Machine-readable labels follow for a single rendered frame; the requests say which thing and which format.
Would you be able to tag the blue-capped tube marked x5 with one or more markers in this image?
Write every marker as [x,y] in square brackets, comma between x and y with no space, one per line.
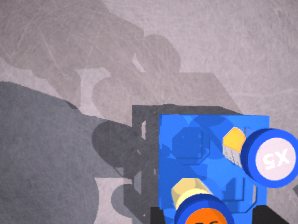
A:
[268,156]

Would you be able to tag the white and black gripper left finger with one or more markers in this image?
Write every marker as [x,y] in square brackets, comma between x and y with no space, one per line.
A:
[157,215]

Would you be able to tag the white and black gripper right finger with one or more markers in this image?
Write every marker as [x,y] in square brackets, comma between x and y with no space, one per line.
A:
[262,214]

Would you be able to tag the blue tube rack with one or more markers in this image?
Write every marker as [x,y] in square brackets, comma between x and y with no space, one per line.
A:
[182,140]

